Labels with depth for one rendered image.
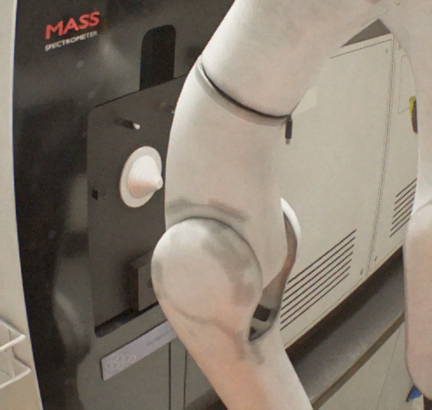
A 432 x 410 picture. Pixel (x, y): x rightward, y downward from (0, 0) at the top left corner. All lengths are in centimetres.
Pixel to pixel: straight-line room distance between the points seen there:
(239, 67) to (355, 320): 100
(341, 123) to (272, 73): 65
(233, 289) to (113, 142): 26
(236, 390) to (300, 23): 31
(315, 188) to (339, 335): 37
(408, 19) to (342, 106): 49
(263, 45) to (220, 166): 10
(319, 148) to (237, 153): 57
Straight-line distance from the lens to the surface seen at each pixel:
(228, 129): 56
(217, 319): 61
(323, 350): 140
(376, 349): 151
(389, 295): 158
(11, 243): 72
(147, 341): 93
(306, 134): 109
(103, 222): 82
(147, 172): 82
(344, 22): 51
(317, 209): 119
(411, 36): 71
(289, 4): 51
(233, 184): 58
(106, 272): 85
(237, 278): 58
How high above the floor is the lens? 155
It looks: 25 degrees down
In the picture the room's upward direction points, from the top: 3 degrees clockwise
